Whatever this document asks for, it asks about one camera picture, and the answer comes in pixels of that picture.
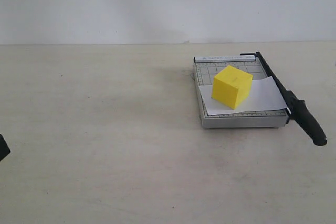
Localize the yellow foam cube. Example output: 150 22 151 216
211 65 253 109

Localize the white paper sheet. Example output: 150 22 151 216
198 77 287 115

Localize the black cutter blade handle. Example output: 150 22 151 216
255 52 328 146

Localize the grey paper cutter base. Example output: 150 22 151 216
194 53 290 129

